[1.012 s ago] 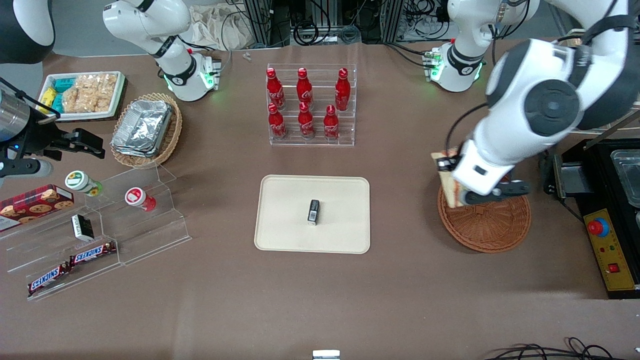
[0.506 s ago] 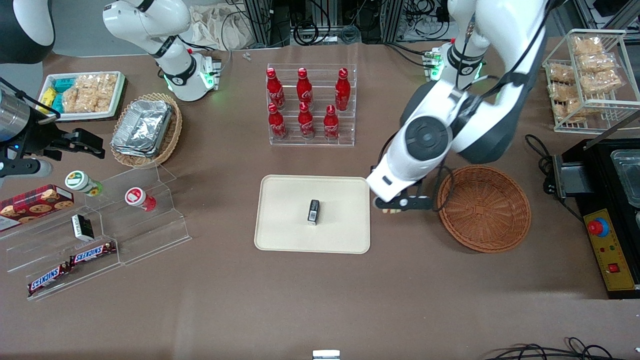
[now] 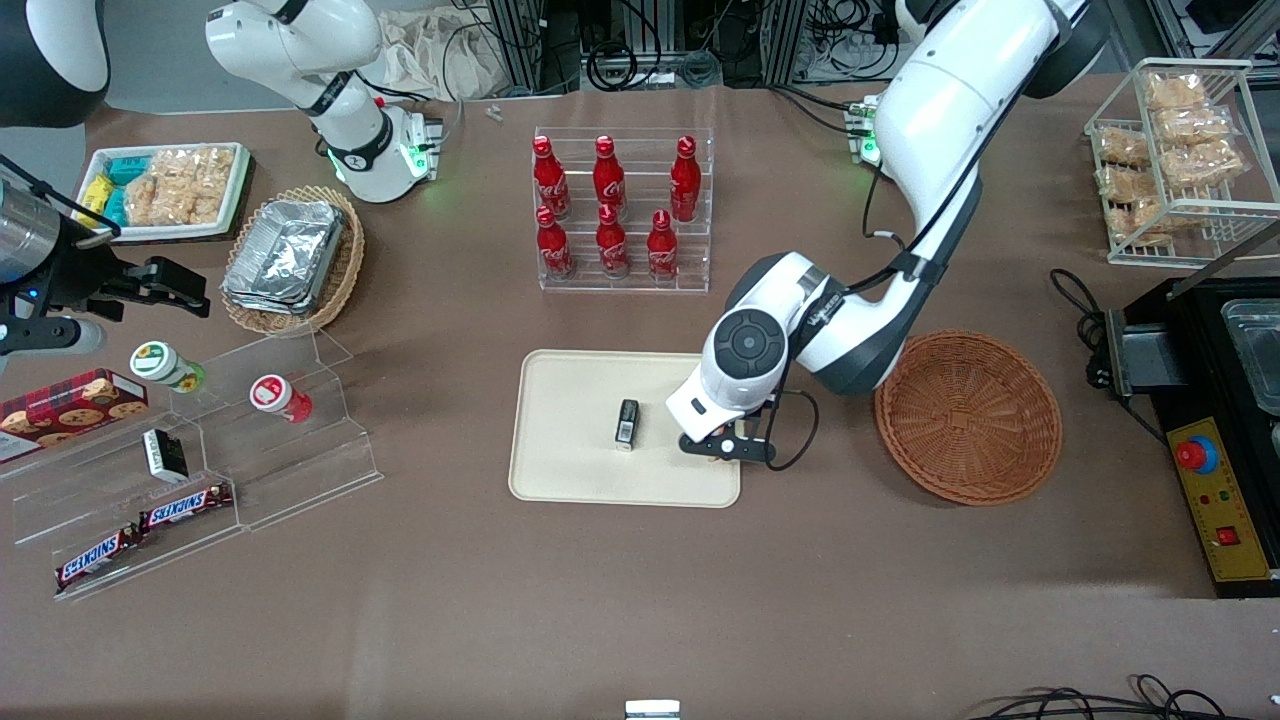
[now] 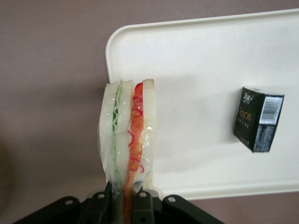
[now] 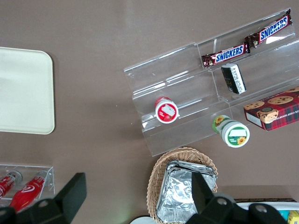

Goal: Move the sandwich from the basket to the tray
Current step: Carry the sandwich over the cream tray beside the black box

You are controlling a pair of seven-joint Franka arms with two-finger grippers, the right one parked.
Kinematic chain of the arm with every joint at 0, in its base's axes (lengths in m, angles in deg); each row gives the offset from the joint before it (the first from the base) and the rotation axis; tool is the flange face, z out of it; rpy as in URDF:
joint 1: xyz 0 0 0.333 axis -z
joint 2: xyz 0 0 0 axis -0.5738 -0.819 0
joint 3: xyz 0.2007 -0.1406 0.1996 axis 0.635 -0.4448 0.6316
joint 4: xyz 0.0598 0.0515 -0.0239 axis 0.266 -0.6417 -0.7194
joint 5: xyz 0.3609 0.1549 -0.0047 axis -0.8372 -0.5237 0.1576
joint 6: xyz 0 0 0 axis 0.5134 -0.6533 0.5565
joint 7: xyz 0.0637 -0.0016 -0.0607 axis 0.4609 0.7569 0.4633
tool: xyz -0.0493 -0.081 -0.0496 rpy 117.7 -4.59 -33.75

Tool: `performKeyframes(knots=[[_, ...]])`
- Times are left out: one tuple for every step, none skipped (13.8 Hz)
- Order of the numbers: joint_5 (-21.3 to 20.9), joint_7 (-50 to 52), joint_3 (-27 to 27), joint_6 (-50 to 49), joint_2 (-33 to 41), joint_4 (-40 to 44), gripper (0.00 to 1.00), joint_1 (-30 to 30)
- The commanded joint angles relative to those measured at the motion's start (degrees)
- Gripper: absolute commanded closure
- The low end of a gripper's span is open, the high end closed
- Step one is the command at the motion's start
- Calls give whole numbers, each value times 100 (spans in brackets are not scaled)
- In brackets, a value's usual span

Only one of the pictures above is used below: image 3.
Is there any red tartan cookie box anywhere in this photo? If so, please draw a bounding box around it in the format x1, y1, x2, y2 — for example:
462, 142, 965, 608
0, 367, 151, 464

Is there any light wicker basket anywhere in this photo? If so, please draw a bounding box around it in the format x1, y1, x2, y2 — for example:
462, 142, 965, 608
219, 184, 367, 337

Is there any clear acrylic bottle rack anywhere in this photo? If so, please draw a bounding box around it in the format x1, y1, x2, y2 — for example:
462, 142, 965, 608
532, 126, 717, 294

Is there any clear acrylic stepped shelf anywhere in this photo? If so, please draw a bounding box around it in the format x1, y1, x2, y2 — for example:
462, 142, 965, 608
0, 327, 385, 604

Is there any yellow emergency stop box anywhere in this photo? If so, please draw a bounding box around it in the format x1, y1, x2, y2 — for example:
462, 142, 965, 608
1167, 416, 1278, 585

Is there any steel pan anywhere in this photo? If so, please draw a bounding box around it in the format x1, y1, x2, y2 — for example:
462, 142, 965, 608
1220, 298, 1280, 418

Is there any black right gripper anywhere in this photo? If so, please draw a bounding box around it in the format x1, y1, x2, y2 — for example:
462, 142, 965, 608
38, 238, 212, 323

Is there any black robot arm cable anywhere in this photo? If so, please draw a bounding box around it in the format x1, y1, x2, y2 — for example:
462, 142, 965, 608
0, 154, 123, 241
758, 85, 1006, 473

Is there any clear wrapped pastry pack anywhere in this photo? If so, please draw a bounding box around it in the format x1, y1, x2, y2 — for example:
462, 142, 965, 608
1096, 127, 1152, 170
1154, 105, 1234, 147
1143, 72, 1209, 114
1096, 165, 1162, 204
1107, 200, 1173, 248
1158, 140, 1247, 192

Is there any aluminium foil container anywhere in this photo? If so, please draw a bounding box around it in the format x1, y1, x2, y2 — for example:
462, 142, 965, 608
222, 285, 337, 317
222, 198, 347, 309

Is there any beige cloth bag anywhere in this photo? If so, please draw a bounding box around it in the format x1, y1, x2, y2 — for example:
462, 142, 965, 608
374, 7, 507, 102

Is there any red strawberry lid jar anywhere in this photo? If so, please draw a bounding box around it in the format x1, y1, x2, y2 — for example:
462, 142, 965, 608
248, 373, 315, 425

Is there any black loose cable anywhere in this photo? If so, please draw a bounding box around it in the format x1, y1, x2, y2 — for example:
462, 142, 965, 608
1128, 674, 1243, 720
964, 686, 1136, 720

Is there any black countertop appliance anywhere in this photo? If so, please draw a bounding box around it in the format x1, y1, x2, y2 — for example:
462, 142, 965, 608
1103, 216, 1280, 601

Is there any brown wicker basket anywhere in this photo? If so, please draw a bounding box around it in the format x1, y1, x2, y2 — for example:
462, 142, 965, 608
874, 329, 1065, 508

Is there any aluminium frame post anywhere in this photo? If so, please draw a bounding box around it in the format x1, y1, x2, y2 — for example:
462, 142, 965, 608
764, 0, 812, 87
488, 0, 547, 97

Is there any red cola bottle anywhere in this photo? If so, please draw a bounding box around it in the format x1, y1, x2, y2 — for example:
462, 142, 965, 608
645, 209, 682, 284
668, 135, 704, 224
535, 205, 577, 282
592, 135, 629, 223
531, 135, 572, 222
595, 203, 632, 280

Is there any rice cracker bag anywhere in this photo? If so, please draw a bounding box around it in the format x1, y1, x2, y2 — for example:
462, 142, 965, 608
124, 146, 237, 227

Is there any cream plastic tray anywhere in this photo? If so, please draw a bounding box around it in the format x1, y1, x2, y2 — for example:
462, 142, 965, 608
507, 348, 743, 510

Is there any white snack tray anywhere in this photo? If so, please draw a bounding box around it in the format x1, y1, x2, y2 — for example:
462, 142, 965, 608
78, 142, 255, 244

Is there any coiled black cable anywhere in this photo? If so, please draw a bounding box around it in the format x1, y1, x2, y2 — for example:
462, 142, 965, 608
584, 38, 642, 93

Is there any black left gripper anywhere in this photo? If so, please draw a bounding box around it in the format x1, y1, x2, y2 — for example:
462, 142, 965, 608
679, 398, 781, 471

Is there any green sunflower lid jar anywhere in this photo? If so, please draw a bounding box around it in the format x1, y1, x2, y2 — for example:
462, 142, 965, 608
129, 340, 209, 395

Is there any snickers bar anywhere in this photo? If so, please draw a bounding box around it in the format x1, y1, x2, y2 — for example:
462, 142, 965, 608
54, 524, 147, 592
137, 483, 235, 532

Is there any black power cable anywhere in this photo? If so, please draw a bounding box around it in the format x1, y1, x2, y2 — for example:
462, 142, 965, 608
1047, 267, 1113, 388

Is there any white wire rack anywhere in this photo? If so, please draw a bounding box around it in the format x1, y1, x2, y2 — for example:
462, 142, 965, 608
1084, 56, 1280, 269

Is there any black box white label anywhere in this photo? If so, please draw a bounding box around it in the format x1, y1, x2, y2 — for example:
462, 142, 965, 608
141, 427, 191, 484

